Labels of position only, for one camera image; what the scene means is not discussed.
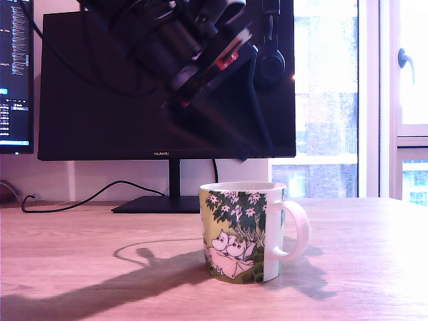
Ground black headphones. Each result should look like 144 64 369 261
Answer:
253 0 287 90

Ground black Huawei monitor with stand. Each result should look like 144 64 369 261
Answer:
37 0 298 214

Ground white mug with cartoon print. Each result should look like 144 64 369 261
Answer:
198 181 311 285

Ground monitor with lit code screen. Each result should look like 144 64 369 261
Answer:
0 0 35 155

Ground black cable on table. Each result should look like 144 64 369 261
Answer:
21 179 168 213

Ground white window frame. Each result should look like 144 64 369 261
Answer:
356 0 428 205

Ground dark window handle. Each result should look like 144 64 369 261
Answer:
397 47 416 87

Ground brown object with grey cable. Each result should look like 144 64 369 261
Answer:
0 179 21 203

